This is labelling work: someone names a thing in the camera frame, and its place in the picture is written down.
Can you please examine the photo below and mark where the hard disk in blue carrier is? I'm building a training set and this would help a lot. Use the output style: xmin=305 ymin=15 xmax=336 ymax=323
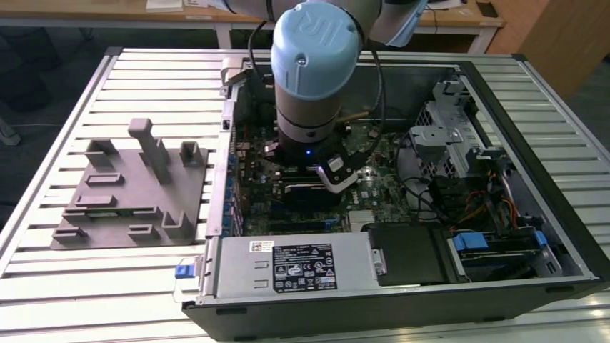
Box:
xmin=450 ymin=230 xmax=549 ymax=283

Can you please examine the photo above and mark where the wooden cabinet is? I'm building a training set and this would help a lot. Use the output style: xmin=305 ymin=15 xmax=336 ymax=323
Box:
xmin=485 ymin=0 xmax=610 ymax=103

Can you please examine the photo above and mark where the silver metal drive cage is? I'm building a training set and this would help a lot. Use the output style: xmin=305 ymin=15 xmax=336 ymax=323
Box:
xmin=409 ymin=80 xmax=509 ymax=179

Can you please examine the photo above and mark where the grey parts rack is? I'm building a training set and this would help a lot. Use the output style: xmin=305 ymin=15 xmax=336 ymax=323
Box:
xmin=50 ymin=117 xmax=213 ymax=251

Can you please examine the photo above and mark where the grey case hinge bracket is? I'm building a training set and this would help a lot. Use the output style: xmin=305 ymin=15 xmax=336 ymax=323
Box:
xmin=219 ymin=56 xmax=246 ymax=97

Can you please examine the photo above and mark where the black camera cable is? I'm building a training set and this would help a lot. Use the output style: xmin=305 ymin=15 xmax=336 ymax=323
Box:
xmin=341 ymin=6 xmax=385 ymax=161

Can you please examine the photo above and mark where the black office chair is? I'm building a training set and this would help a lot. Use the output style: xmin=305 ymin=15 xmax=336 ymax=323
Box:
xmin=0 ymin=26 xmax=63 ymax=115

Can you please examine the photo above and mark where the black plastic shroud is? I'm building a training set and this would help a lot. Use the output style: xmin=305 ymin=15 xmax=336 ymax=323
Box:
xmin=362 ymin=221 xmax=466 ymax=287

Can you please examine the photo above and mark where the silver chipset heatsink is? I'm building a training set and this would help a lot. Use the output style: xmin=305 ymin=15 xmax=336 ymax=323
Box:
xmin=348 ymin=210 xmax=376 ymax=232

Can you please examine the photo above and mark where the black graphics card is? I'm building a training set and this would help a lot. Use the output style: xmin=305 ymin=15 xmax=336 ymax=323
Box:
xmin=285 ymin=182 xmax=345 ymax=211

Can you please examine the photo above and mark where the green motherboard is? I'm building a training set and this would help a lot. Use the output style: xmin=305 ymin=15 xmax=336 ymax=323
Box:
xmin=233 ymin=123 xmax=430 ymax=237

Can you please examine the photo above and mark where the black PC case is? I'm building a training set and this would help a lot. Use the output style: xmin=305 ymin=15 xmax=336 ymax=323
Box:
xmin=181 ymin=56 xmax=610 ymax=342

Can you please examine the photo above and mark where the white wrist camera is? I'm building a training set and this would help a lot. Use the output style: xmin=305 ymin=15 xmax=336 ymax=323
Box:
xmin=317 ymin=154 xmax=360 ymax=194

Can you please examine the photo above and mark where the orange wire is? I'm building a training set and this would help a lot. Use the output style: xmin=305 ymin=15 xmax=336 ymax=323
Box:
xmin=500 ymin=198 xmax=521 ymax=229

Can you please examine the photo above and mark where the grey power supply with label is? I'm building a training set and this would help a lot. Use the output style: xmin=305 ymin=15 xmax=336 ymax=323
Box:
xmin=209 ymin=234 xmax=382 ymax=299

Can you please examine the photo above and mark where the yellow wire bundle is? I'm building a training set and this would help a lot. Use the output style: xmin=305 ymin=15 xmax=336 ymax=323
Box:
xmin=460 ymin=199 xmax=496 ymax=224

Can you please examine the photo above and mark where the black expansion slot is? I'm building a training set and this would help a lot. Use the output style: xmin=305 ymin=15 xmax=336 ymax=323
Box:
xmin=269 ymin=220 xmax=326 ymax=232

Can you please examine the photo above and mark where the wooden desk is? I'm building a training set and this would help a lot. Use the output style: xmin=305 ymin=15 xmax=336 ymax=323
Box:
xmin=0 ymin=0 xmax=508 ymax=54

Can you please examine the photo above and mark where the grey ribbon cable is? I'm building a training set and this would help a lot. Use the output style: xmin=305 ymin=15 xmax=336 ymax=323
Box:
xmin=498 ymin=166 xmax=525 ymax=216

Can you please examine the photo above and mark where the white chair leg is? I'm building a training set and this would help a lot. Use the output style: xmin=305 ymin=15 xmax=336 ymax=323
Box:
xmin=0 ymin=117 xmax=20 ymax=146

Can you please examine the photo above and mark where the green RAM stick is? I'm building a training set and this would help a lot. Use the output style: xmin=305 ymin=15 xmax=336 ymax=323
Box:
xmin=83 ymin=210 xmax=138 ymax=218

